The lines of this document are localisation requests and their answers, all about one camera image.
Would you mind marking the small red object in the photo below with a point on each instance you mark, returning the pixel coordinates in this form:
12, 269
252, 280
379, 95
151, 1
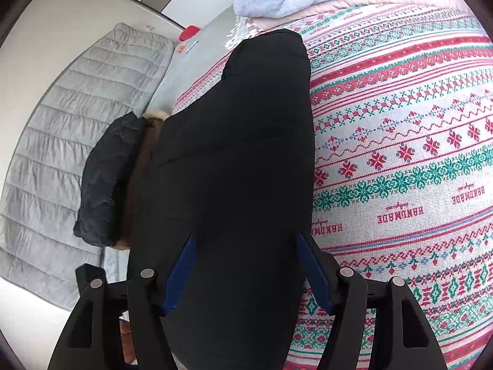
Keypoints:
190, 32

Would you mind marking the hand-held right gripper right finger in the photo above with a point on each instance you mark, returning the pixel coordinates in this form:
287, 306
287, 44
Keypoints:
314, 273

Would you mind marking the dark grey puffer jacket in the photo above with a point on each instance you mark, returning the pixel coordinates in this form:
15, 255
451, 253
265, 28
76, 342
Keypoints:
104, 177

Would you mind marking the patterned red green blanket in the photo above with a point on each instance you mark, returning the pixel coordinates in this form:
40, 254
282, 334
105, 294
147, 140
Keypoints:
404, 123

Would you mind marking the light quilted bed pad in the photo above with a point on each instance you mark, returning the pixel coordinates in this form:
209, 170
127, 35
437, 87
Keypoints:
77, 104

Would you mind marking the black quilted coat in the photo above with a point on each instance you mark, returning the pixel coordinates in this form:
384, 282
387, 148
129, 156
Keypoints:
231, 162

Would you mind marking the brown folded garment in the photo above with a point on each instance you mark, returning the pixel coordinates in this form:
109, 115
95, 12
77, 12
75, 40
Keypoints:
148, 135

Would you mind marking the grey bed sheet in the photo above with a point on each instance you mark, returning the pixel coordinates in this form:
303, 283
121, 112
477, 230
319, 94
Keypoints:
192, 77

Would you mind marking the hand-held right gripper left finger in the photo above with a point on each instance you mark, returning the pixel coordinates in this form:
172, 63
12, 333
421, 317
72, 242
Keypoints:
181, 273

